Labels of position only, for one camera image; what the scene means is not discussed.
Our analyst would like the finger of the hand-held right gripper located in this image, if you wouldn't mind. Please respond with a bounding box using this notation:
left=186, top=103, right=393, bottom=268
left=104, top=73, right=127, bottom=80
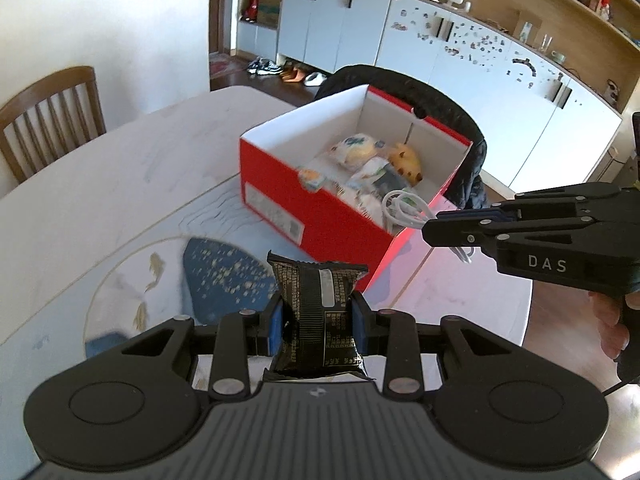
left=421, top=215, right=599, bottom=249
left=434, top=182, right=624, bottom=222

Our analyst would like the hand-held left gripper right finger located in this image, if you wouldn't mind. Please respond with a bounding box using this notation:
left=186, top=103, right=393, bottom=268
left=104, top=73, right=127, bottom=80
left=350, top=292, right=507, bottom=402

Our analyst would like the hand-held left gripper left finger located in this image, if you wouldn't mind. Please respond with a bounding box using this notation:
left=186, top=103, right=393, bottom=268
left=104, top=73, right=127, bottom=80
left=120, top=292, right=284, bottom=402

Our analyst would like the black snack packet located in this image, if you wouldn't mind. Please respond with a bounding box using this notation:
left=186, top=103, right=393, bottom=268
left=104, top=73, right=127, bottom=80
left=263, top=250, right=377, bottom=384

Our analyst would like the white cable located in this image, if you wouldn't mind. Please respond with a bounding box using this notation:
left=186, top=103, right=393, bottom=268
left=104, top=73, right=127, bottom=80
left=381, top=190, right=476, bottom=265

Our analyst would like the red cardboard shoe box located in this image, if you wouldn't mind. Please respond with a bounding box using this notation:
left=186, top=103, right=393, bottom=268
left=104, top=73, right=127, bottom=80
left=239, top=85, right=474, bottom=293

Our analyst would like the light wooden desktop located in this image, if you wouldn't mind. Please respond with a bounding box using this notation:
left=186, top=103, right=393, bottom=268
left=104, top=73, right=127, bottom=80
left=0, top=85, right=534, bottom=357

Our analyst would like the person's right hand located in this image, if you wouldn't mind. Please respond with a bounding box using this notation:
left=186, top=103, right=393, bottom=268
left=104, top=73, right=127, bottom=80
left=590, top=290, right=632, bottom=361

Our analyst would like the white green snack packet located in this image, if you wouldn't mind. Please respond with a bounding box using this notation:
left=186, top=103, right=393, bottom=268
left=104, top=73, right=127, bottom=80
left=347, top=157, right=416, bottom=202

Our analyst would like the blue print bun packet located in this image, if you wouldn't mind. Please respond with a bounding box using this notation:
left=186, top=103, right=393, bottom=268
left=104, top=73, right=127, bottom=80
left=327, top=132, right=386, bottom=171

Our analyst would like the small orange blue packet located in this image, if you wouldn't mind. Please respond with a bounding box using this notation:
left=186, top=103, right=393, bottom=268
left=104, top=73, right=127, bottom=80
left=298, top=167, right=326, bottom=194

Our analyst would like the fish print table mat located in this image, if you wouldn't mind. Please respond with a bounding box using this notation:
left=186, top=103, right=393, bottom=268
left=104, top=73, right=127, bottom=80
left=0, top=172, right=401, bottom=476

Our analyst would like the white cabinet row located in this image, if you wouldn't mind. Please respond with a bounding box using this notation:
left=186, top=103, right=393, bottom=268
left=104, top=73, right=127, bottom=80
left=235, top=0, right=626, bottom=196

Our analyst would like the grey sneakers pair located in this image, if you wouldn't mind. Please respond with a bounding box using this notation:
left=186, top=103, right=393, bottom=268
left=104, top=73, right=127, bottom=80
left=247, top=57, right=282, bottom=76

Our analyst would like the red floor rug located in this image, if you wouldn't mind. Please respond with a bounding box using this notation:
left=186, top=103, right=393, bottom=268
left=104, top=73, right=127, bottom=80
left=209, top=52, right=251, bottom=79

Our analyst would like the cardboard carton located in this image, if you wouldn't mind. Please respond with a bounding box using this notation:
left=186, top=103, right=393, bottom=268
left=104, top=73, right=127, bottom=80
left=257, top=0, right=282, bottom=26

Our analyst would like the brown wooden chair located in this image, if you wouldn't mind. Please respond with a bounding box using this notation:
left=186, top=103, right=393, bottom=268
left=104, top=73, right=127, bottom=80
left=0, top=66, right=107, bottom=184

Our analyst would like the wooden wall shelf unit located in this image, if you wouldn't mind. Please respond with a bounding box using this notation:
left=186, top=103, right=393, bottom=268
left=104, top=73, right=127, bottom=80
left=235, top=0, right=640, bottom=116

